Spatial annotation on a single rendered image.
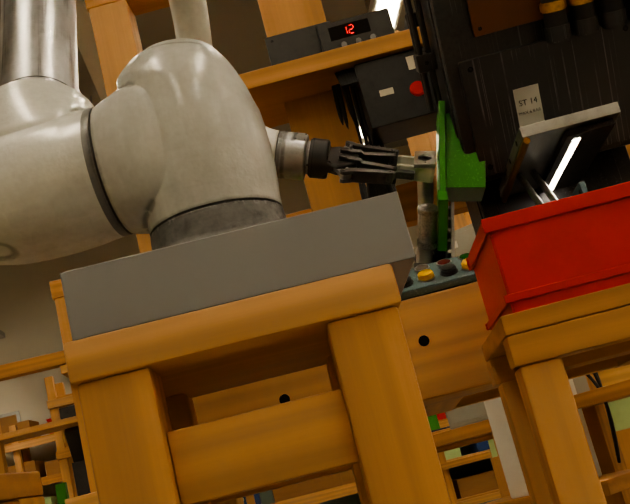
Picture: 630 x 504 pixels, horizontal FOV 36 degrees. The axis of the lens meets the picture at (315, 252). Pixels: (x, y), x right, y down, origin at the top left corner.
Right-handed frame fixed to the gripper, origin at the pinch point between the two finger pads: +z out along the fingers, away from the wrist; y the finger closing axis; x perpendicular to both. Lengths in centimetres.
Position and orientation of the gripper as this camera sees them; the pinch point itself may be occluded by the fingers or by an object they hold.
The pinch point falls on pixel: (415, 168)
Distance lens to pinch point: 185.8
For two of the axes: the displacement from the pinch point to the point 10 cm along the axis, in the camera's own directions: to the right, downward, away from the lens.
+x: -0.6, 8.4, 5.4
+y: 1.1, -5.3, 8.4
